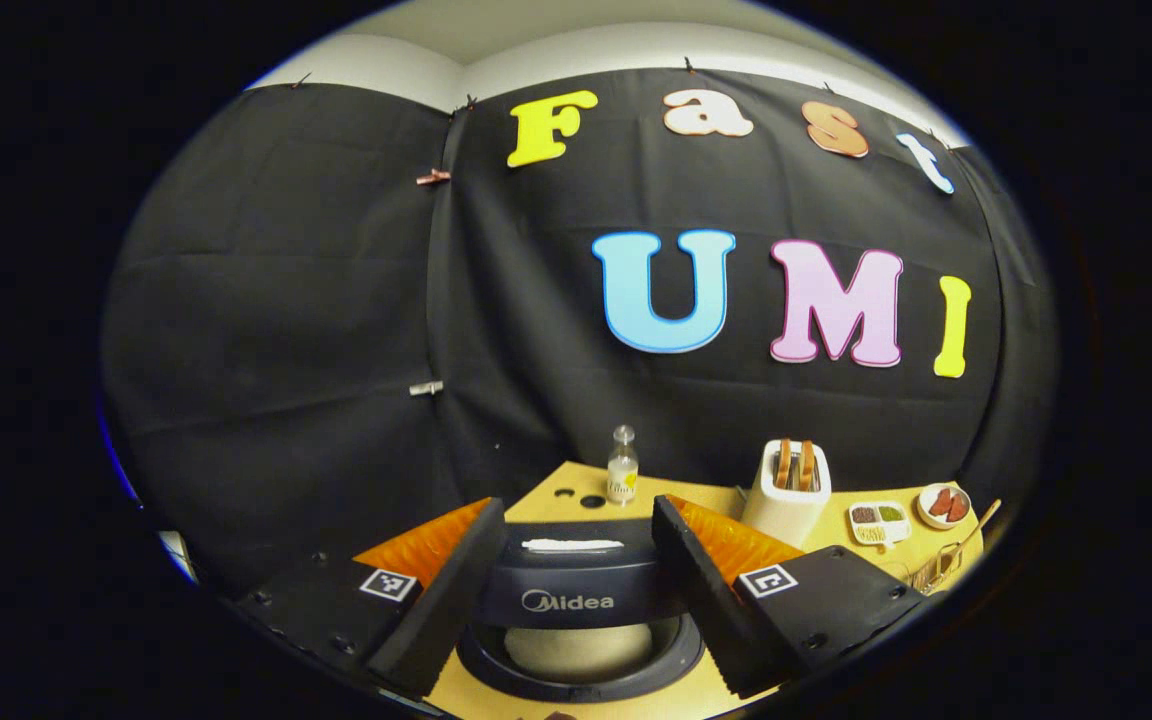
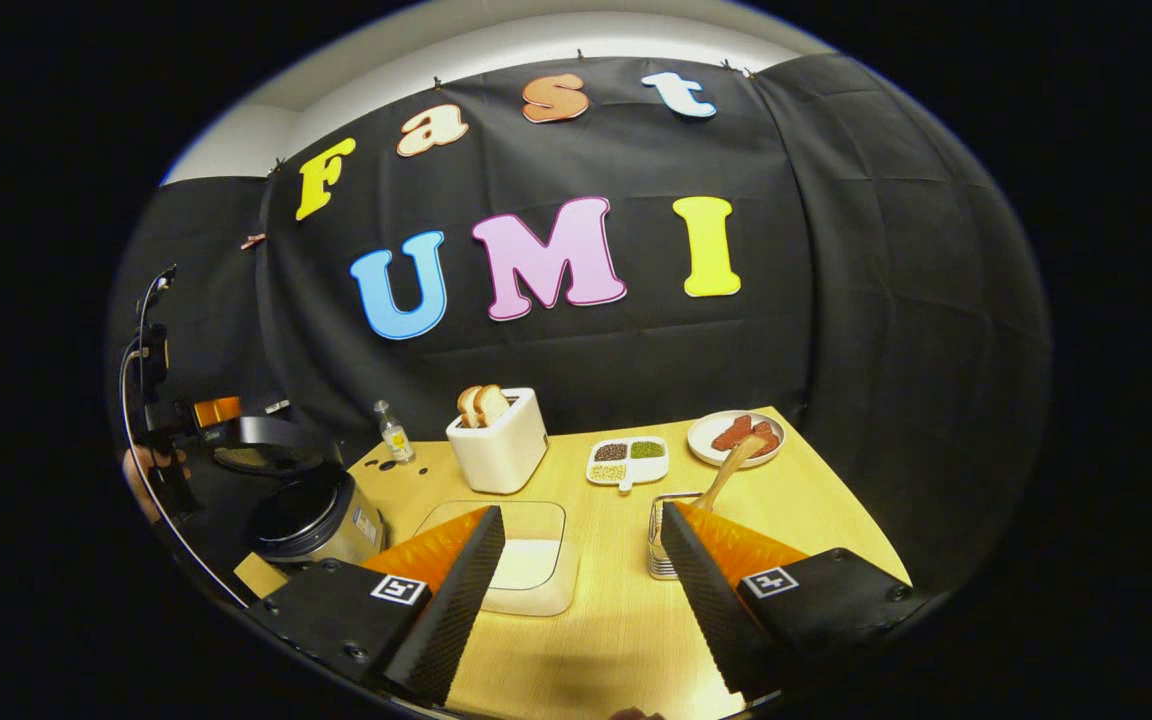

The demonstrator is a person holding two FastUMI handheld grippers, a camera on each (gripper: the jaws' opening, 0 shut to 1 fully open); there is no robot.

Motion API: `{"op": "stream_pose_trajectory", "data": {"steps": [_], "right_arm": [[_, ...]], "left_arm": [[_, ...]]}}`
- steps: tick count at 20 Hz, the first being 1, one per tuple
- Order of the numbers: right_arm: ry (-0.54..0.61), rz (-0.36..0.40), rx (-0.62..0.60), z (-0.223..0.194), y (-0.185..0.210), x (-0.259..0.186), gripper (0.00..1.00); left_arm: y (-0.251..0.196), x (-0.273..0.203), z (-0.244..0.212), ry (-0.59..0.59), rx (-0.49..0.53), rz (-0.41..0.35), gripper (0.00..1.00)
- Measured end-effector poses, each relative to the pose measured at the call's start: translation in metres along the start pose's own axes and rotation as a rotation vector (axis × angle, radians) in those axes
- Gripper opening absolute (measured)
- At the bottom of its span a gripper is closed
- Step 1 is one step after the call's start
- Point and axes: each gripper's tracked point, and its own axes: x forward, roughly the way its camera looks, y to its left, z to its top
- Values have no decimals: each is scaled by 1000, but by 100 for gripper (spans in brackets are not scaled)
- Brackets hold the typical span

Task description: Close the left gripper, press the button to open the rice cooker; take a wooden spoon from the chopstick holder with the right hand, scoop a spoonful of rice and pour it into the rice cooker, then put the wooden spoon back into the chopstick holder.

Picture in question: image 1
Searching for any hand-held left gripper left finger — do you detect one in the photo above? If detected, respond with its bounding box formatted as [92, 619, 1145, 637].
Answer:
[236, 497, 509, 701]

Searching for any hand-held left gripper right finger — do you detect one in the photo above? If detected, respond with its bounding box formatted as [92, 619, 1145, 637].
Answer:
[651, 494, 927, 701]

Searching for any dark rice cooker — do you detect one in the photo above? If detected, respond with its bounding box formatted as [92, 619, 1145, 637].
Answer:
[456, 518, 707, 704]

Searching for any wire chopstick holder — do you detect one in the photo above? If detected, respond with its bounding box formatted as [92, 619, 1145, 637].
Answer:
[906, 542, 967, 596]

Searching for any wooden spoon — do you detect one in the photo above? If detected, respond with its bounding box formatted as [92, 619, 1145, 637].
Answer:
[926, 499, 1003, 591]

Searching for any white toaster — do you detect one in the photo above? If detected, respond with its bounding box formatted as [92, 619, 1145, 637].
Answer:
[741, 440, 833, 548]

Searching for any small glass bottle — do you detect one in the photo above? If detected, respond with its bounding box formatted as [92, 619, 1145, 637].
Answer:
[606, 425, 640, 506]

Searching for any white divided dish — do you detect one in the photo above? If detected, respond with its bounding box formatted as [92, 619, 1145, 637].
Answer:
[847, 500, 912, 546]

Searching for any white round plate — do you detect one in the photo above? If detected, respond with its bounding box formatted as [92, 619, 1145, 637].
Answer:
[917, 483, 973, 530]

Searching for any black backdrop cloth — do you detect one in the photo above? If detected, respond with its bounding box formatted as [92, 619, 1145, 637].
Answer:
[101, 65, 1057, 601]

